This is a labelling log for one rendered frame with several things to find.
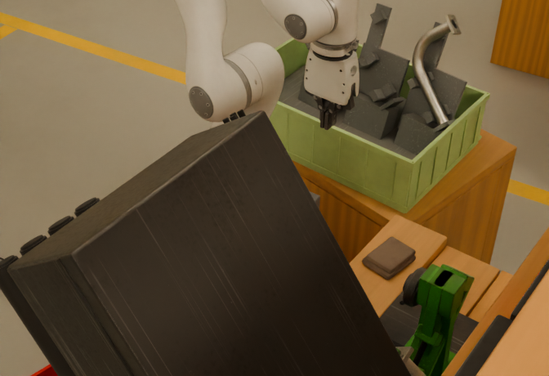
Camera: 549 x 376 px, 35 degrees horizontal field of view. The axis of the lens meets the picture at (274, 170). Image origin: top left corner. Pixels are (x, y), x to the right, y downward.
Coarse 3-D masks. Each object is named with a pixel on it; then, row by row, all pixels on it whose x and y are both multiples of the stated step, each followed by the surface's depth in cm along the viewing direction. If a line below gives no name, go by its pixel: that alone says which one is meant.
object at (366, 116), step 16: (384, 16) 239; (368, 32) 244; (384, 32) 242; (368, 48) 245; (384, 64) 243; (400, 64) 240; (368, 80) 246; (384, 80) 244; (400, 80) 241; (368, 96) 247; (352, 112) 245; (368, 112) 242; (384, 112) 239; (368, 128) 243; (384, 128) 240
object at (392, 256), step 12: (396, 240) 196; (372, 252) 193; (384, 252) 193; (396, 252) 193; (408, 252) 193; (372, 264) 192; (384, 264) 190; (396, 264) 190; (408, 264) 194; (384, 276) 190
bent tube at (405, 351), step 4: (400, 348) 136; (404, 348) 135; (408, 348) 134; (412, 348) 134; (400, 352) 136; (404, 352) 134; (408, 352) 133; (412, 352) 133; (404, 356) 133; (408, 356) 133; (404, 360) 132; (408, 360) 135; (408, 364) 134; (412, 364) 135; (408, 368) 134; (412, 368) 134; (416, 368) 135; (412, 372) 134; (416, 372) 135; (420, 372) 135
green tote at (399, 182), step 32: (288, 64) 266; (480, 96) 241; (288, 128) 237; (320, 128) 229; (448, 128) 226; (480, 128) 247; (320, 160) 235; (352, 160) 228; (384, 160) 220; (416, 160) 215; (448, 160) 234; (384, 192) 226; (416, 192) 225
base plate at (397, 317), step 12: (396, 300) 186; (384, 312) 183; (396, 312) 183; (408, 312) 183; (420, 312) 183; (384, 324) 180; (396, 324) 181; (408, 324) 181; (456, 324) 181; (468, 324) 181; (396, 336) 178; (408, 336) 178; (456, 336) 178; (468, 336) 178; (456, 348) 176
